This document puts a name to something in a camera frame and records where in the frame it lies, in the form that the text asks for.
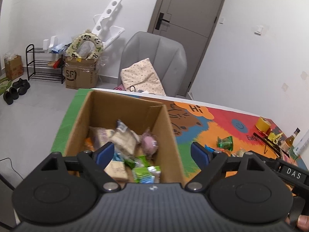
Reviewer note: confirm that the SF cardboard box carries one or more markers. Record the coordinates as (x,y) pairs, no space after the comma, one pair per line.
(80,73)

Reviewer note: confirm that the grey door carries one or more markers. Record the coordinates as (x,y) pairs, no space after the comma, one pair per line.
(192,23)

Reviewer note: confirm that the white spray bottle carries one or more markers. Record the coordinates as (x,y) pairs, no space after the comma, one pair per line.
(302,145)

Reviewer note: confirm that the amber glass bottle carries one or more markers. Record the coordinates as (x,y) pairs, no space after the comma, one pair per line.
(288,142)

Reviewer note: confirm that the white perforated rack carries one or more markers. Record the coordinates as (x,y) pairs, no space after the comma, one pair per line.
(104,27)

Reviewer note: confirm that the black shoes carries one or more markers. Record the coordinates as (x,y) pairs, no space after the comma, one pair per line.
(17,89)

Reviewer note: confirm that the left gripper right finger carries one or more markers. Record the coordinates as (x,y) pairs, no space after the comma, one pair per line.
(211,164)

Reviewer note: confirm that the blue snack packet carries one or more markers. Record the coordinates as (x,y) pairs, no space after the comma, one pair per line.
(209,149)

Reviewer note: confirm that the black door handle lock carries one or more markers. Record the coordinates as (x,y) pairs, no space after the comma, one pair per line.
(160,20)

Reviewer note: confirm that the open cardboard box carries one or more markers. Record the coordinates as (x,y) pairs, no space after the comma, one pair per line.
(103,109)

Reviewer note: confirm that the yellow hair claw clip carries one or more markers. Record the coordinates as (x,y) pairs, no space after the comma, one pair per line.
(275,137)

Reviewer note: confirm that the colourful cartoon table mat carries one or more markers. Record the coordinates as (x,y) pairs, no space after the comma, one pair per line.
(191,122)

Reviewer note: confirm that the operator hand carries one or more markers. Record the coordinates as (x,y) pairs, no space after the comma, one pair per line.
(302,223)

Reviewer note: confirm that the black sticks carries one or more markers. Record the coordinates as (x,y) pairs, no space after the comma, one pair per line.
(276,149)

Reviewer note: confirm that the yellow tape roll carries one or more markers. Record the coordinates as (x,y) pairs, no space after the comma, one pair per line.
(263,125)

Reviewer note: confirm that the panda pattern toilet seat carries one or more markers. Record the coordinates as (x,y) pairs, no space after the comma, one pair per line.
(86,45)

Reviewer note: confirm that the grey upholstered chair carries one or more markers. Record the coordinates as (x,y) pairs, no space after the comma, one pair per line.
(167,57)

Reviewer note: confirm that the light green snack packet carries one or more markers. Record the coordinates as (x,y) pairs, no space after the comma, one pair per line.
(147,175)

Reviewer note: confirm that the white wall switch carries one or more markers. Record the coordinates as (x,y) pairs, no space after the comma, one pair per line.
(258,30)

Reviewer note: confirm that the dark green snack packet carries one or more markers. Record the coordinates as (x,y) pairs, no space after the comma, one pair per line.
(225,143)

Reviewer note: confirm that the dotted cream pillow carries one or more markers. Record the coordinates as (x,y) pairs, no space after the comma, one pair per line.
(141,77)

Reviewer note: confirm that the small brown cardboard box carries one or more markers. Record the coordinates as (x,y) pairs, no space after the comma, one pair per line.
(14,67)

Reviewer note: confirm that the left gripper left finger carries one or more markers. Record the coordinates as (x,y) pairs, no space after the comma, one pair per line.
(93,165)

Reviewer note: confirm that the pink snack packet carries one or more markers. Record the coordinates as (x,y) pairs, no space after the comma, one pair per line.
(149,143)

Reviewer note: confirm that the black shoe rack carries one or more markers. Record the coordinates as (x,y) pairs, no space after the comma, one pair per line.
(43,65)

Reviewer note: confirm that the purple white snack packet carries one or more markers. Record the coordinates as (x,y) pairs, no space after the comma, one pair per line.
(100,136)

